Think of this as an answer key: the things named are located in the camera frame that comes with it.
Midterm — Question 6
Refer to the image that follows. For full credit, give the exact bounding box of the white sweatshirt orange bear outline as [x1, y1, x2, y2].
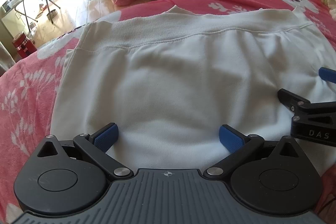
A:
[51, 7, 335, 170]

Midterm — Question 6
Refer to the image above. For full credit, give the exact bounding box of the folding table by window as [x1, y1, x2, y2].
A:
[1, 0, 60, 37]

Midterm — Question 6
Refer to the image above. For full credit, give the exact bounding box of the cream fluffy blanket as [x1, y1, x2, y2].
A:
[322, 0, 336, 20]

